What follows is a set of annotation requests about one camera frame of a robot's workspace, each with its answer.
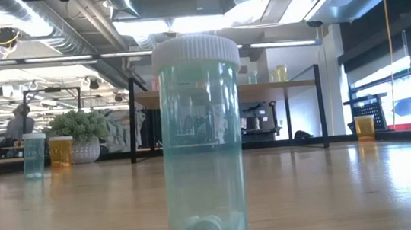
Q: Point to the black rig frame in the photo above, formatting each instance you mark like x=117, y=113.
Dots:
x=51, y=90

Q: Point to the black machine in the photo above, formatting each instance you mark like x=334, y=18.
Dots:
x=259, y=119

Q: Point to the person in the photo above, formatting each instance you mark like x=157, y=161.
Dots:
x=19, y=127

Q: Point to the large orange medicine bottle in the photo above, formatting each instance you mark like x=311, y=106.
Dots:
x=61, y=153
x=365, y=129

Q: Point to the round silver ventilation duct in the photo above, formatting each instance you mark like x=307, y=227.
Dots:
x=63, y=34

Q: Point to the wooden shelf with black frame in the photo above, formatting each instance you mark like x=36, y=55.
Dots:
x=283, y=89

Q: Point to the black ceiling dome device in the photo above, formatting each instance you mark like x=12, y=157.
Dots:
x=7, y=36

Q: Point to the red bin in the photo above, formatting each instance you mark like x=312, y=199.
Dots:
x=404, y=127

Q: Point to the black perforated cart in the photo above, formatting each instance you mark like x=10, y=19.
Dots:
x=371, y=111

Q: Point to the yellow medicine bottle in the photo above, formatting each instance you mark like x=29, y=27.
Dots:
x=282, y=73
x=273, y=76

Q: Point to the teal green medicine bottle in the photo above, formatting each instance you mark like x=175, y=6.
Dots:
x=34, y=156
x=201, y=130
x=253, y=78

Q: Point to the long ceiling light bar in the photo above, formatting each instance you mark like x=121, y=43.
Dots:
x=58, y=58

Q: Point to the green potted artificial plant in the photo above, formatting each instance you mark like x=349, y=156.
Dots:
x=80, y=126

